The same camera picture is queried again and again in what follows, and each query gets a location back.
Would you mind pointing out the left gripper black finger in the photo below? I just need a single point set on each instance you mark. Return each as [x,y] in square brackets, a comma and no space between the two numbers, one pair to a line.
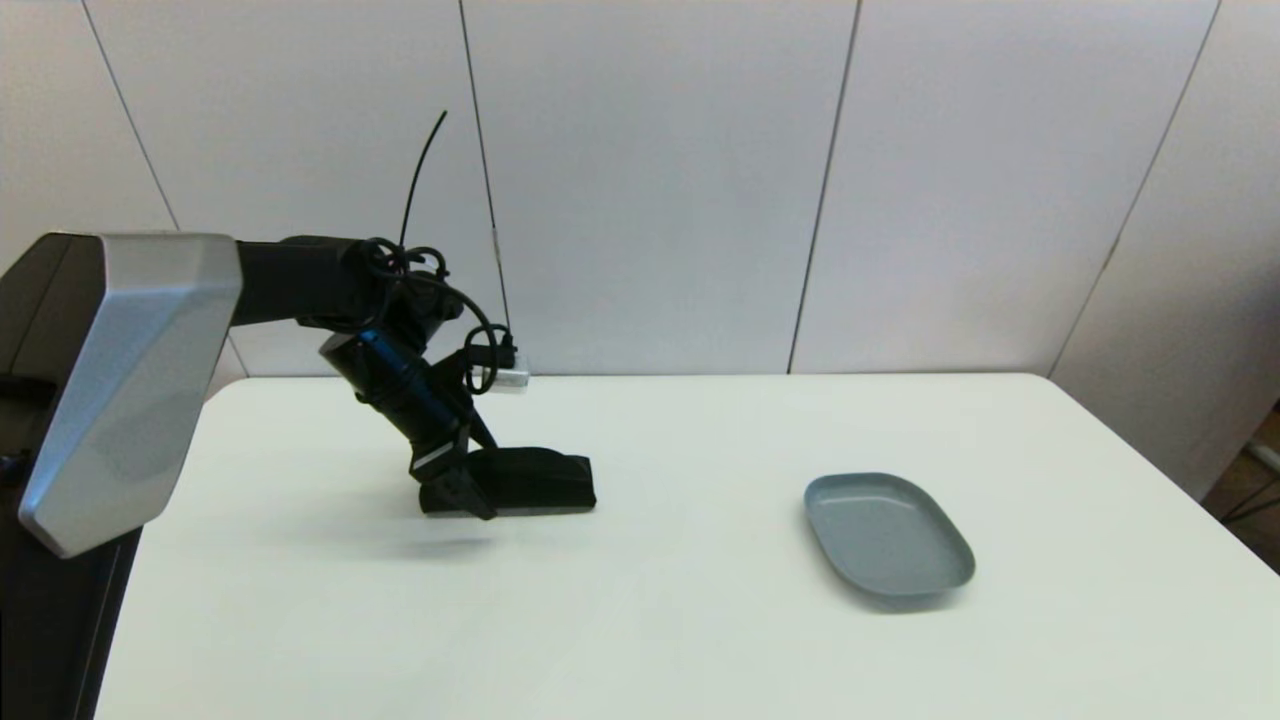
[455,498]

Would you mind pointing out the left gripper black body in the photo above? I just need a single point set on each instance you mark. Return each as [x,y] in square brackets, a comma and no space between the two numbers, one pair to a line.
[440,462]

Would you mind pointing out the grey-blue rounded plastic plate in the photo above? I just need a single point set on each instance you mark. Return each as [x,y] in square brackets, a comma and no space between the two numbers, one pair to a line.
[885,535]

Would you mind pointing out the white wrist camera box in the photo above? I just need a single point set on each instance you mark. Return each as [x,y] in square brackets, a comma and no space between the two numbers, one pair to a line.
[510,379]

